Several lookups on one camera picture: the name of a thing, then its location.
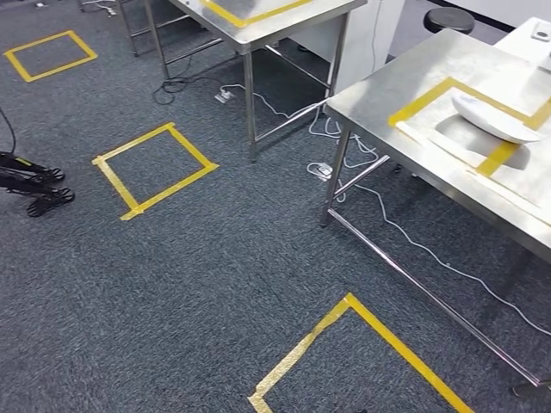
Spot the white curved plastic part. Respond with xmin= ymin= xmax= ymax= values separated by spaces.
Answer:
xmin=451 ymin=92 xmax=545 ymax=145

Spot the stainless steel workbench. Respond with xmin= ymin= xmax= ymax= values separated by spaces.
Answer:
xmin=115 ymin=0 xmax=369 ymax=164
xmin=320 ymin=28 xmax=551 ymax=389

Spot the grey floor socket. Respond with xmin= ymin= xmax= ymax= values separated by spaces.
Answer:
xmin=306 ymin=162 xmax=334 ymax=182

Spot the yellow floor tape square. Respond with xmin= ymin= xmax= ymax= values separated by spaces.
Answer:
xmin=91 ymin=120 xmax=220 ymax=222

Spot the white cabinet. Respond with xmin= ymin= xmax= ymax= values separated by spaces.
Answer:
xmin=289 ymin=0 xmax=406 ymax=96

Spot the black wheeled cart base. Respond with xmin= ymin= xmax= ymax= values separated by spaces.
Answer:
xmin=0 ymin=151 xmax=76 ymax=219

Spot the black round stool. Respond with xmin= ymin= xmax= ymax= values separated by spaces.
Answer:
xmin=423 ymin=6 xmax=476 ymax=35

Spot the white desk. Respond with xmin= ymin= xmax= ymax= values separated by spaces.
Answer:
xmin=494 ymin=16 xmax=551 ymax=72

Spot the white floor cable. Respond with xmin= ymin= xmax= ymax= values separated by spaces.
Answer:
xmin=219 ymin=83 xmax=330 ymax=122
xmin=307 ymin=105 xmax=551 ymax=337

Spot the black floor cable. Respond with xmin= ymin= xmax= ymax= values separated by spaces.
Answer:
xmin=152 ymin=53 xmax=242 ymax=107

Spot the yellow workbench tape frame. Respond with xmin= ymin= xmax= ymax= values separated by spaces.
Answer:
xmin=387 ymin=77 xmax=551 ymax=178
xmin=198 ymin=0 xmax=316 ymax=29

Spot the black cabinet cable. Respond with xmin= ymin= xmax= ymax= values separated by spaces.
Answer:
xmin=370 ymin=0 xmax=385 ymax=74

